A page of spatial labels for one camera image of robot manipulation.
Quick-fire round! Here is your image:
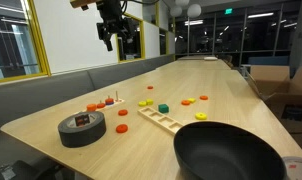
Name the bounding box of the blue sofa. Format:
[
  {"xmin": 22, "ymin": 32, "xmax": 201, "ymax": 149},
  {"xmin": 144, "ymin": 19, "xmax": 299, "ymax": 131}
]
[{"xmin": 247, "ymin": 55, "xmax": 290, "ymax": 66}]

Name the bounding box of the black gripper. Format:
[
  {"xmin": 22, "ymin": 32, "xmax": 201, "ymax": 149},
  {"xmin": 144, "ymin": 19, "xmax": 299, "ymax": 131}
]
[{"xmin": 96, "ymin": 0, "xmax": 136, "ymax": 53}]

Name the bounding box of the yellow window frame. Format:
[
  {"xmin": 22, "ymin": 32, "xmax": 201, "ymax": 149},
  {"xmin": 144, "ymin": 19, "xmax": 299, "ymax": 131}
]
[
  {"xmin": 115, "ymin": 13, "xmax": 146, "ymax": 64},
  {"xmin": 0, "ymin": 0, "xmax": 52, "ymax": 85}
]

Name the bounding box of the wooden table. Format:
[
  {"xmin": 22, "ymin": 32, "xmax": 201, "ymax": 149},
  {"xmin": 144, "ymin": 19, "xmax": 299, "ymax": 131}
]
[
  {"xmin": 177, "ymin": 54, "xmax": 222, "ymax": 62},
  {"xmin": 156, "ymin": 59, "xmax": 233, "ymax": 72}
]

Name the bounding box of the cardboard box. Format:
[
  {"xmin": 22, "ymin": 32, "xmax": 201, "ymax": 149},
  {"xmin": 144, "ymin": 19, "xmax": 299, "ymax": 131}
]
[{"xmin": 245, "ymin": 64, "xmax": 302, "ymax": 158}]

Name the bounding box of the black bag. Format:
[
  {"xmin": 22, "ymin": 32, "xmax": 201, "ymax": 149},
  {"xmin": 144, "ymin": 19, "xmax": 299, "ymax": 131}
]
[{"xmin": 0, "ymin": 159, "xmax": 64, "ymax": 180}]

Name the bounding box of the wooden slotted tray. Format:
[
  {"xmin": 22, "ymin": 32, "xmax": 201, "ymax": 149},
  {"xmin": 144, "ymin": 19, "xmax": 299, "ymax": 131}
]
[{"xmin": 137, "ymin": 106, "xmax": 185, "ymax": 136}]

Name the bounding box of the wooden peg rack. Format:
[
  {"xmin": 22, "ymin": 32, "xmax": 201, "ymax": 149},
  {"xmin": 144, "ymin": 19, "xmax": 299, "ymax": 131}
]
[{"xmin": 80, "ymin": 90, "xmax": 126, "ymax": 116}]

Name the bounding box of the black bowl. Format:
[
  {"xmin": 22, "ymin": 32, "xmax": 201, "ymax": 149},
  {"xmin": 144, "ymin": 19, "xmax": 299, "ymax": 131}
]
[{"xmin": 173, "ymin": 121, "xmax": 288, "ymax": 180}]

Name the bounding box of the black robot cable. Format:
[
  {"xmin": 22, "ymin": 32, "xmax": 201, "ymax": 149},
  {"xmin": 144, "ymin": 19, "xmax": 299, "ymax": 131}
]
[{"xmin": 121, "ymin": 0, "xmax": 161, "ymax": 6}]

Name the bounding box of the wooden wrist mount block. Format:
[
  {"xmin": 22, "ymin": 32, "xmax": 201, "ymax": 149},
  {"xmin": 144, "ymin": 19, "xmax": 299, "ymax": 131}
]
[{"xmin": 69, "ymin": 0, "xmax": 102, "ymax": 11}]

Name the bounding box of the green cube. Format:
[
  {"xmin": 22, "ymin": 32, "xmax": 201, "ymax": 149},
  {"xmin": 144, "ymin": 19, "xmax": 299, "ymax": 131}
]
[{"xmin": 158, "ymin": 103, "xmax": 170, "ymax": 114}]

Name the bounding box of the white globe pendant lamp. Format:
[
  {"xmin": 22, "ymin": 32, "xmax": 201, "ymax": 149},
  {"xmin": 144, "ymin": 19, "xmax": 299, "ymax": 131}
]
[
  {"xmin": 186, "ymin": 3, "xmax": 203, "ymax": 19},
  {"xmin": 169, "ymin": 5, "xmax": 183, "ymax": 18},
  {"xmin": 174, "ymin": 0, "xmax": 191, "ymax": 7}
]

